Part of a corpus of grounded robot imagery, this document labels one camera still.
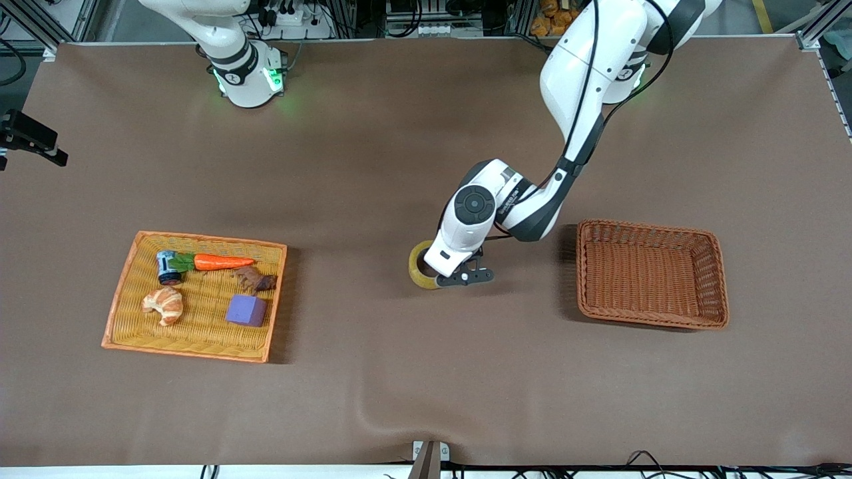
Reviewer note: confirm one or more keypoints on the yellow tape roll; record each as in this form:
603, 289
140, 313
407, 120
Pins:
414, 266

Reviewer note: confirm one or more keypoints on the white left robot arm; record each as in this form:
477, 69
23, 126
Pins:
586, 66

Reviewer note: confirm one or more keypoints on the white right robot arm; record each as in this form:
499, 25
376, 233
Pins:
239, 73

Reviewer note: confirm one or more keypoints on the brown table cover mat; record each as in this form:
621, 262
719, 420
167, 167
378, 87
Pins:
373, 166

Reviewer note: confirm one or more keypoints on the brown wicker basket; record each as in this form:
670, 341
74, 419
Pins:
639, 279

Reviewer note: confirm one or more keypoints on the blue white can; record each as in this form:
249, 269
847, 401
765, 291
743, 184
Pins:
166, 265

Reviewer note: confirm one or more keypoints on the brown toy piece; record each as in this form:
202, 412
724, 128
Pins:
256, 280

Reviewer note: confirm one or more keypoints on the toy croissant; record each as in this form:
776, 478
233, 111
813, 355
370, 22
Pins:
166, 306

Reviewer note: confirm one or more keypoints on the purple block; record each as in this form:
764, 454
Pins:
246, 311

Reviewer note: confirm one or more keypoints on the orange toy carrot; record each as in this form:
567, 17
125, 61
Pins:
223, 262

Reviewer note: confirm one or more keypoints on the long white power strip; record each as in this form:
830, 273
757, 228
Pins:
432, 30

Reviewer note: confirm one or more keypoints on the yellow wicker tray orange rim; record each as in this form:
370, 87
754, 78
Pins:
200, 342

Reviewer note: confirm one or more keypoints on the orange snack bags pile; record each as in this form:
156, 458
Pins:
552, 20

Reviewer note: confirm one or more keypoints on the white power strip with plugs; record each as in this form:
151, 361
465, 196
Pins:
299, 26

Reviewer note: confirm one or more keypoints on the aluminium frame post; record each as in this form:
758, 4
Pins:
48, 52
807, 42

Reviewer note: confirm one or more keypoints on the metal table bracket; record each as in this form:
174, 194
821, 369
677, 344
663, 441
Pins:
429, 462

